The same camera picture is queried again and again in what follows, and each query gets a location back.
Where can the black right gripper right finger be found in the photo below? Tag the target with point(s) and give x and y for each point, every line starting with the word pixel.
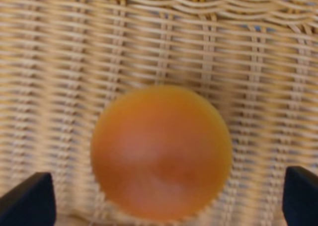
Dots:
pixel 300 197

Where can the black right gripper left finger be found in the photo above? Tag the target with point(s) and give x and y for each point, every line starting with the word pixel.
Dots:
pixel 30 203

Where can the red-yellow mango fruit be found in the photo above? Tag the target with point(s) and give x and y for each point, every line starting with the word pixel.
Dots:
pixel 161 153

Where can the orange wicker basket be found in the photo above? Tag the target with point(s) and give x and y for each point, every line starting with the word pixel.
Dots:
pixel 63 61

